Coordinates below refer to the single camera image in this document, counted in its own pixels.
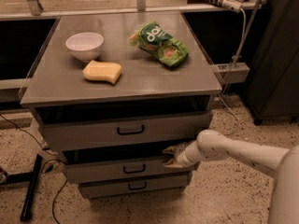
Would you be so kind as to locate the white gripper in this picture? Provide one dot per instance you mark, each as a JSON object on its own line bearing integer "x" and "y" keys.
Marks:
{"x": 183, "y": 156}

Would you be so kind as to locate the grey drawer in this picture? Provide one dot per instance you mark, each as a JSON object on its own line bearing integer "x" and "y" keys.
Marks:
{"x": 117, "y": 132}
{"x": 118, "y": 162}
{"x": 134, "y": 185}

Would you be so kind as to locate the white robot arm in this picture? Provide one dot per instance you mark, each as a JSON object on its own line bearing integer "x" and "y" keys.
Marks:
{"x": 280, "y": 163}

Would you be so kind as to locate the grey bottom drawer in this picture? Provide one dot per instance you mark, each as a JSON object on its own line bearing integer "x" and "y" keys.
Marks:
{"x": 134, "y": 185}

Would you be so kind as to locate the grey drawer cabinet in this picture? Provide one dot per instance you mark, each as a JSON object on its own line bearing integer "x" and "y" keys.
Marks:
{"x": 58, "y": 92}

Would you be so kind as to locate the grey top drawer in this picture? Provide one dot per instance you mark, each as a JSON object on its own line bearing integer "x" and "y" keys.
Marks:
{"x": 117, "y": 132}

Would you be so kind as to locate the yellow sponge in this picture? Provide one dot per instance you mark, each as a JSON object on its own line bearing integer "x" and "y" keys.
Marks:
{"x": 102, "y": 71}

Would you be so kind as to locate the green chip bag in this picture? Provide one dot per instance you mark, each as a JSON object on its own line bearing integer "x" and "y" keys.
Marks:
{"x": 159, "y": 44}

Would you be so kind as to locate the dark cabinet at right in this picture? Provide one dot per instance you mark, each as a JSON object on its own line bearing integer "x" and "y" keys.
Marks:
{"x": 272, "y": 90}

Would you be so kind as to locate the white bowl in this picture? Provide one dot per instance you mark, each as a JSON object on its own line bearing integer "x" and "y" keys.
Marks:
{"x": 85, "y": 46}

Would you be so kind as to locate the black metal stand base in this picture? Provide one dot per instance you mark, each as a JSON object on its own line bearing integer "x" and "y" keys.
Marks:
{"x": 31, "y": 178}

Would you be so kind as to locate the white emergency stop button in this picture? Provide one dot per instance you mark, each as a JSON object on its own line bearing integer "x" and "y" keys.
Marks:
{"x": 233, "y": 5}

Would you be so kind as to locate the grey metal bracket box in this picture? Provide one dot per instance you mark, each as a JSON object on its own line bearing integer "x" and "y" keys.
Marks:
{"x": 230, "y": 73}

